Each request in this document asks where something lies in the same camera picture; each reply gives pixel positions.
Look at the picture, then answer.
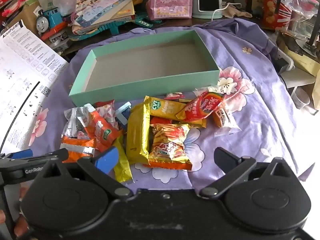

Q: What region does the brown cardboard box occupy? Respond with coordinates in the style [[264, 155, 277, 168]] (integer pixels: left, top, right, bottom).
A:
[[15, 0, 40, 33]]

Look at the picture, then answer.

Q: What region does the purple floral blanket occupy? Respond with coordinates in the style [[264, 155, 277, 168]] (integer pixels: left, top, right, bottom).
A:
[[25, 17, 317, 193]]

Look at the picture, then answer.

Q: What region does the pink plastic toy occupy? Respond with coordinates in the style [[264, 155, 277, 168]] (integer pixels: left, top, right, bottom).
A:
[[0, 0, 28, 18]]

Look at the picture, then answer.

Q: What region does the beige cloth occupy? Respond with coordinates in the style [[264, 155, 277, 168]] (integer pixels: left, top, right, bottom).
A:
[[222, 4, 253, 19]]

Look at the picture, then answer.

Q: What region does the blue wafer packet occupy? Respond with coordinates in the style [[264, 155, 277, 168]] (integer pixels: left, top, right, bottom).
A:
[[115, 101, 132, 125]]

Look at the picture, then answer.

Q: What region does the red rainbow candy packet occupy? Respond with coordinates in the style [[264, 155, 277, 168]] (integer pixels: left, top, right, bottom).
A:
[[176, 92, 225, 122]]

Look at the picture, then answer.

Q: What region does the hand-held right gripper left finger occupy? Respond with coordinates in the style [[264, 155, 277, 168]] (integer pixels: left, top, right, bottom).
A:
[[34, 146, 134, 202]]

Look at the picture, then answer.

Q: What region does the white power cable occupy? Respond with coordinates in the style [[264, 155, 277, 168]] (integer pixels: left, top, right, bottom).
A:
[[211, 2, 234, 20]]

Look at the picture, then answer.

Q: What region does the white power strip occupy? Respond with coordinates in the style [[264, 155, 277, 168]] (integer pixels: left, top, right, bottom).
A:
[[275, 47, 296, 73]]

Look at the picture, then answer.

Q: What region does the pink gift bag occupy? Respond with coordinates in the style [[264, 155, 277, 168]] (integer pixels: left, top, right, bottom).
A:
[[146, 0, 193, 20]]

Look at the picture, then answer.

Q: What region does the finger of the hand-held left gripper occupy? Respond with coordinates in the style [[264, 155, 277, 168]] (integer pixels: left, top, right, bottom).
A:
[[0, 149, 33, 161], [21, 149, 69, 180]]

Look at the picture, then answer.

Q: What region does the small red snack packet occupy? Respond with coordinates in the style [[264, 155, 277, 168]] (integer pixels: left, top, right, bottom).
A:
[[94, 99, 115, 109]]

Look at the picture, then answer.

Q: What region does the red cookie tin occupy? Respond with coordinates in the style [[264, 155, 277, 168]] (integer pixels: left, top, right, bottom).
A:
[[260, 0, 293, 30]]

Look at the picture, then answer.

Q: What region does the yellow cardboard box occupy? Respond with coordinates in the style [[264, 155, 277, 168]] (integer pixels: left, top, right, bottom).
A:
[[282, 34, 320, 77]]

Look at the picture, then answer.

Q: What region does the white paper cup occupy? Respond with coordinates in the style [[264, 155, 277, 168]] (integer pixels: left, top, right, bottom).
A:
[[292, 88, 311, 109]]

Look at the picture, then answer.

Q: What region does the dark printed box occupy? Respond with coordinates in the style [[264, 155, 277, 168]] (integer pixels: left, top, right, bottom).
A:
[[251, 0, 265, 18]]

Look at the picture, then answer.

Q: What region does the silver clear snack wrapper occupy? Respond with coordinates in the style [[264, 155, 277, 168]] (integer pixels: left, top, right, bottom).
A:
[[61, 106, 97, 139]]

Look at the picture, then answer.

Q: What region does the black white toy piece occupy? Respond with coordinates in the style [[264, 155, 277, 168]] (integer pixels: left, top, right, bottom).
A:
[[49, 31, 69, 50]]

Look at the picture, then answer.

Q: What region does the clear sausage snack packet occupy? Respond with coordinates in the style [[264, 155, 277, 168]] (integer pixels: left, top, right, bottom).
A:
[[211, 106, 242, 138]]

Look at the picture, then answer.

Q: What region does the person's left hand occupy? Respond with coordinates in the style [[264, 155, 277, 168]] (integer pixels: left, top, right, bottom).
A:
[[0, 184, 32, 234]]

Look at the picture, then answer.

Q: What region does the yellow biscuit packet green logo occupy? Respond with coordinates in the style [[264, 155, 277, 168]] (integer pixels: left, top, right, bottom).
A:
[[144, 95, 207, 128]]

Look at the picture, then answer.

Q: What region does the blue toy train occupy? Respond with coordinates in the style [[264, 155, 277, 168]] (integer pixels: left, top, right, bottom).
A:
[[36, 9, 73, 40]]

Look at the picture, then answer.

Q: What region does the teal toy track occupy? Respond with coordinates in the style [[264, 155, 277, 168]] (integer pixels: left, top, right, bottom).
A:
[[67, 14, 163, 42]]

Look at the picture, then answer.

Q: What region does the orange white snack packet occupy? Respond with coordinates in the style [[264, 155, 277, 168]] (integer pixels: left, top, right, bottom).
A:
[[84, 111, 123, 153]]

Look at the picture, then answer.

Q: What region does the teal cardboard box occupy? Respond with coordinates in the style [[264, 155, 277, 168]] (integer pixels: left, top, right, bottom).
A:
[[69, 29, 220, 107]]

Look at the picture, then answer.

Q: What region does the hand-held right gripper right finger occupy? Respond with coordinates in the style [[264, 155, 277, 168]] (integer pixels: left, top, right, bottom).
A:
[[199, 147, 293, 200]]

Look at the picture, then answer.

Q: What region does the orange noodle snack packet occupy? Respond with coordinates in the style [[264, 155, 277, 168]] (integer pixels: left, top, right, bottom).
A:
[[147, 123, 193, 171]]

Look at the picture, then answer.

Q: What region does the white instruction sheet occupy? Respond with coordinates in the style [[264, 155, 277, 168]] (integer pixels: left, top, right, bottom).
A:
[[0, 19, 69, 155]]

